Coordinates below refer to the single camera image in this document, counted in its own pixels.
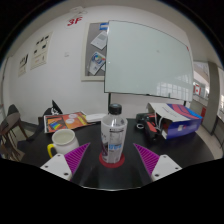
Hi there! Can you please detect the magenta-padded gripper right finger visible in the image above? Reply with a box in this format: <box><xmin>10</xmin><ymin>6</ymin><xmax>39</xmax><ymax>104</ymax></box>
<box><xmin>133</xmin><ymin>143</ymin><xmax>183</xmax><ymax>183</ymax></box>

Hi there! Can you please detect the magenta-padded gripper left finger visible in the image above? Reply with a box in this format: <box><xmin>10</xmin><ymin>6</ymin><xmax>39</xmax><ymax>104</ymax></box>
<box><xmin>39</xmin><ymin>142</ymin><xmax>91</xmax><ymax>184</ymax></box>

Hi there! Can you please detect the clear black-capped water bottle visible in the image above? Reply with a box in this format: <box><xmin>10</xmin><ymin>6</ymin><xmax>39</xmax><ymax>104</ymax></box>
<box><xmin>100</xmin><ymin>103</ymin><xmax>129</xmax><ymax>164</ymax></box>

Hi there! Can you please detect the black and red power tool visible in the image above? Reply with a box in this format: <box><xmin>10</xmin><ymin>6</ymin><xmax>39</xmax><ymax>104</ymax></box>
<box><xmin>135</xmin><ymin>112</ymin><xmax>166</xmax><ymax>143</ymax></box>

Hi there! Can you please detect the orange colourful booklet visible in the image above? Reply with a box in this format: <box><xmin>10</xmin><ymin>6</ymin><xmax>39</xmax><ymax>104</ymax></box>
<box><xmin>43</xmin><ymin>111</ymin><xmax>95</xmax><ymax>134</ymax></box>

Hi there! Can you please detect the blue and purple paper bag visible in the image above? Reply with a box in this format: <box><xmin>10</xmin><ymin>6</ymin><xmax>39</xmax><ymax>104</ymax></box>
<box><xmin>147</xmin><ymin>102</ymin><xmax>204</xmax><ymax>140</ymax></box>

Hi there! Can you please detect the flat round red coaster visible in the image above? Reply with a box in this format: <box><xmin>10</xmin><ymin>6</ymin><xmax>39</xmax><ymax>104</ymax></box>
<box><xmin>98</xmin><ymin>151</ymin><xmax>126</xmax><ymax>169</ymax></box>

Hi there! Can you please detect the black jacket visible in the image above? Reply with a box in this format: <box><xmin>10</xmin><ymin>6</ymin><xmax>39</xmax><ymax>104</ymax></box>
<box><xmin>42</xmin><ymin>99</ymin><xmax>64</xmax><ymax>118</ymax></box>

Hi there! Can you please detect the small flat white box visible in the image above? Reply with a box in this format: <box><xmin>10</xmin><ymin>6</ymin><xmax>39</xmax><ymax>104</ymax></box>
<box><xmin>85</xmin><ymin>113</ymin><xmax>108</xmax><ymax>123</ymax></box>

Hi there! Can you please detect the round brown side table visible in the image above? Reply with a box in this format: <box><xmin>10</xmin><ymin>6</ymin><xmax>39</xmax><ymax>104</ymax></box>
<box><xmin>0</xmin><ymin>112</ymin><xmax>28</xmax><ymax>161</ymax></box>

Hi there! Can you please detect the dark grey chair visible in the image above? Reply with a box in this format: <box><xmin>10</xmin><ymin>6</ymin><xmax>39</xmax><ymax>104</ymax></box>
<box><xmin>7</xmin><ymin>103</ymin><xmax>20</xmax><ymax>116</ymax></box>

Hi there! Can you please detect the large whiteboard on stand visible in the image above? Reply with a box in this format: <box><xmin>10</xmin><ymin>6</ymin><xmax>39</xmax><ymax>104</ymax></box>
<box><xmin>104</xmin><ymin>19</ymin><xmax>195</xmax><ymax>108</ymax></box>

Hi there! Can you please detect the grey pin board with papers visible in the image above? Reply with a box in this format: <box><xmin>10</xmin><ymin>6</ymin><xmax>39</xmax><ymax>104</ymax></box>
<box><xmin>80</xmin><ymin>21</ymin><xmax>110</xmax><ymax>82</ymax></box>

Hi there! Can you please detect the red floor number sign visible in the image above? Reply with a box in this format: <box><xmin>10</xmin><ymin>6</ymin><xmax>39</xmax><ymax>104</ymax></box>
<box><xmin>65</xmin><ymin>15</ymin><xmax>84</xmax><ymax>28</ymax></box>

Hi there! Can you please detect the white ceiling fixture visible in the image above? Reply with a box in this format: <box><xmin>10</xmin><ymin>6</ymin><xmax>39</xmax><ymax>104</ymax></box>
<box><xmin>69</xmin><ymin>5</ymin><xmax>88</xmax><ymax>16</ymax></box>

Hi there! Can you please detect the white mug with yellow handle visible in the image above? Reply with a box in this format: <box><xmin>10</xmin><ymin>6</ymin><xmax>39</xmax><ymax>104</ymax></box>
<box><xmin>46</xmin><ymin>128</ymin><xmax>80</xmax><ymax>159</ymax></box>

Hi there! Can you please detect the small white wall poster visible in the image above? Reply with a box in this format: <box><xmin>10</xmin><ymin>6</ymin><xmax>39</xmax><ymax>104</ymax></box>
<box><xmin>17</xmin><ymin>53</ymin><xmax>30</xmax><ymax>78</ymax></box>

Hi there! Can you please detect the large white wall poster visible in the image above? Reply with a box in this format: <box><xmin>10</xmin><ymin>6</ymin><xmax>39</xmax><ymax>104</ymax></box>
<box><xmin>30</xmin><ymin>31</ymin><xmax>54</xmax><ymax>71</ymax></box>

